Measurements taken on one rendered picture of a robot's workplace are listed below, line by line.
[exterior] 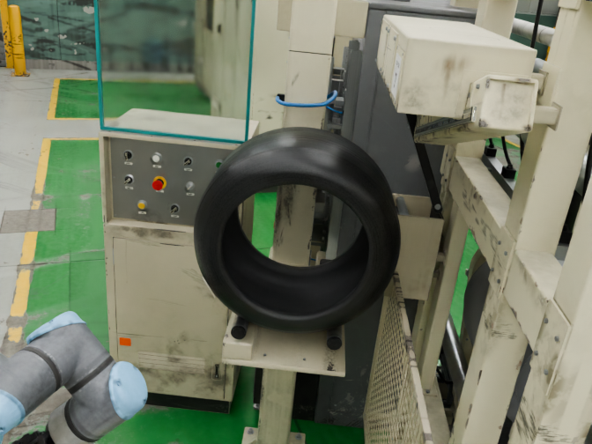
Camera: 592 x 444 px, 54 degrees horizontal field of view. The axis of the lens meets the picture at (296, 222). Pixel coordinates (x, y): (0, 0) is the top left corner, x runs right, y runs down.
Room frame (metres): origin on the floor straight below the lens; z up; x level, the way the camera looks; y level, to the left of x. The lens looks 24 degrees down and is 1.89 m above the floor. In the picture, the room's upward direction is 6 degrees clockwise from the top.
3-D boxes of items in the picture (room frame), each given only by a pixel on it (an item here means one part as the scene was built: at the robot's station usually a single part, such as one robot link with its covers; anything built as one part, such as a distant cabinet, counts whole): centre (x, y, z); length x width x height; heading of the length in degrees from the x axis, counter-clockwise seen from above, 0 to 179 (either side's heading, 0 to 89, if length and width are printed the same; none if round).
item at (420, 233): (1.79, -0.39, 1.05); 0.20 x 0.15 x 0.30; 179
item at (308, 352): (1.58, -0.01, 0.80); 0.37 x 0.36 x 0.02; 89
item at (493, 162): (1.76, -0.65, 1.30); 0.83 x 0.13 x 0.08; 179
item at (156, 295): (2.24, 0.48, 0.63); 0.56 x 0.41 x 1.27; 89
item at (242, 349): (1.58, 0.13, 0.84); 0.36 x 0.09 x 0.06; 179
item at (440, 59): (1.44, -0.30, 1.71); 0.61 x 0.25 x 0.15; 179
